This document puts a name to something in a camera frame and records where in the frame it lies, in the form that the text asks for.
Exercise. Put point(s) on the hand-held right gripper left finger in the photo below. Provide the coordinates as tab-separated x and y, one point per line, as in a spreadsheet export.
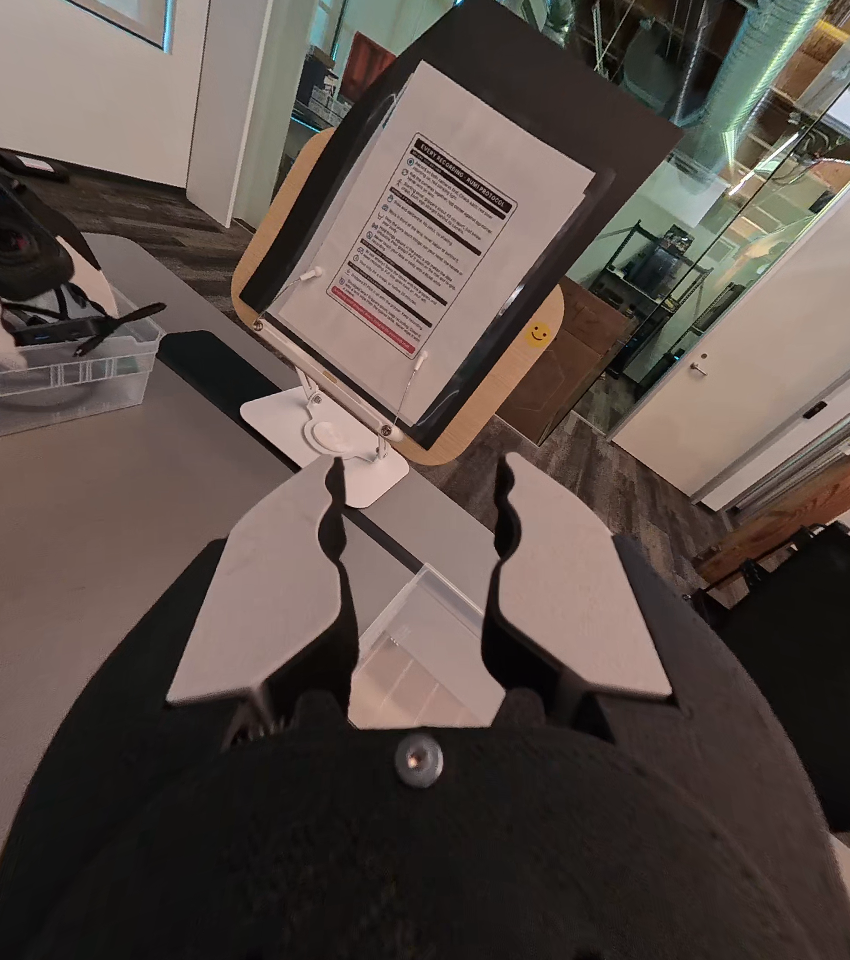
267	592

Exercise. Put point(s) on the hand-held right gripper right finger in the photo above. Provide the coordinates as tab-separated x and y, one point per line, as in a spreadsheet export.
575	600

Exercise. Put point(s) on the clear plastic bin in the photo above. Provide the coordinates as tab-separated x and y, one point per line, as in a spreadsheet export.
57	390

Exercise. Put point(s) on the black floor outlet box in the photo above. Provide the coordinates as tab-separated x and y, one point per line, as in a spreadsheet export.
35	166

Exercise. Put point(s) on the clear acrylic box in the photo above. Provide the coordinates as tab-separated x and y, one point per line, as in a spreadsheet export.
425	645

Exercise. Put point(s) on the brown cardboard box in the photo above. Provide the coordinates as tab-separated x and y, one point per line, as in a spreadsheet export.
567	360

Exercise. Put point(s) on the large paned window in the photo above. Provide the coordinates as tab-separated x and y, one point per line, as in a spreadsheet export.
132	19

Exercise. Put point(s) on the dark furniture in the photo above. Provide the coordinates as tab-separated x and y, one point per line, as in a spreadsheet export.
830	660

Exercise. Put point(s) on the black metal shelf rack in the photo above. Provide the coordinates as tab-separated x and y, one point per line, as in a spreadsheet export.
657	285

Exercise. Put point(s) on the white door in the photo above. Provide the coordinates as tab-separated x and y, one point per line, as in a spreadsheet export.
770	337

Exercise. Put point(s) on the red storage crate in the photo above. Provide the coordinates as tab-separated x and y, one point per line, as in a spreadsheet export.
369	67

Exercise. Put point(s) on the instruction sign on wooden board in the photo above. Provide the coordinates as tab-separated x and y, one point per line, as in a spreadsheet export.
470	225

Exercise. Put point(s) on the wooden support post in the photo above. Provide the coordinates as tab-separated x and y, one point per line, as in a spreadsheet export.
807	502

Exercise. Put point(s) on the silver ventilation duct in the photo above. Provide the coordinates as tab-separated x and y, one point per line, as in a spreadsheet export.
755	60

